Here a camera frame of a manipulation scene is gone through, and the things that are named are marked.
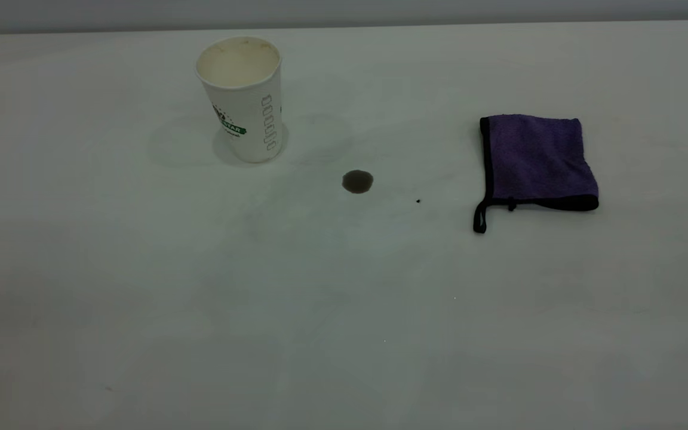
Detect purple cloth with black trim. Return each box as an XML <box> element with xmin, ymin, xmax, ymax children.
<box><xmin>472</xmin><ymin>114</ymin><xmax>600</xmax><ymax>234</ymax></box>

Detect white paper cup green print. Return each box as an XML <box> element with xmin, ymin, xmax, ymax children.
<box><xmin>195</xmin><ymin>36</ymin><xmax>284</xmax><ymax>164</ymax></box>

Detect dark brown liquid stain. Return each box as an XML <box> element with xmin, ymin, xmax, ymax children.
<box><xmin>342</xmin><ymin>170</ymin><xmax>374</xmax><ymax>195</ymax></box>

